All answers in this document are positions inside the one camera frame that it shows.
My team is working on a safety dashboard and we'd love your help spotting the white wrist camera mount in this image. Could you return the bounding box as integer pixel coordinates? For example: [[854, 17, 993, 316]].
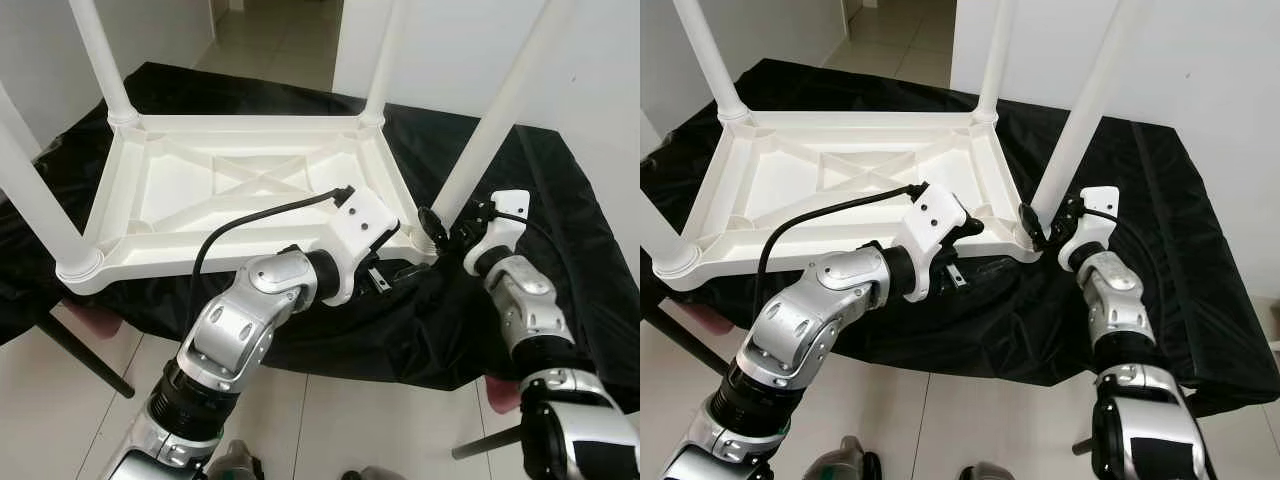
[[892, 182, 969, 303], [463, 188, 531, 279], [1057, 186, 1119, 273], [318, 187, 401, 306]]

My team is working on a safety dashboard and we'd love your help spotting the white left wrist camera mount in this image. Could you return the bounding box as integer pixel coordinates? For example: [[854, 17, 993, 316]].
[[892, 182, 969, 303], [318, 187, 401, 306]]

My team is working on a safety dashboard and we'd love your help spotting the black table cloth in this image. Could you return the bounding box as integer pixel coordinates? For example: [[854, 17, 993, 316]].
[[640, 58, 1280, 416], [0, 62, 640, 396]]

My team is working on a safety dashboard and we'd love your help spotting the white plastic table leg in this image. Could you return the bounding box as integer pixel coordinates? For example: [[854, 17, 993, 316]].
[[358, 0, 411, 126], [640, 150, 701, 279], [672, 0, 749, 123], [0, 80, 104, 283], [972, 0, 1019, 123], [1030, 0, 1151, 226], [432, 0, 579, 229], [68, 0, 141, 126]]

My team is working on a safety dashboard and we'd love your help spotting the white plastic table top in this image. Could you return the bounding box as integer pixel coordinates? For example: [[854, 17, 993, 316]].
[[652, 108, 1043, 293], [55, 110, 441, 296]]

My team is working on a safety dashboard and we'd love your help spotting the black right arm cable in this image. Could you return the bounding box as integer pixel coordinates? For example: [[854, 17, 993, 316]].
[[1075, 200, 1151, 271], [480, 205, 561, 271]]

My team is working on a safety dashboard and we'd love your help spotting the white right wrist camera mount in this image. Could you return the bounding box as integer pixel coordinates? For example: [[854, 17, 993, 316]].
[[463, 188, 531, 279], [1057, 186, 1119, 273]]

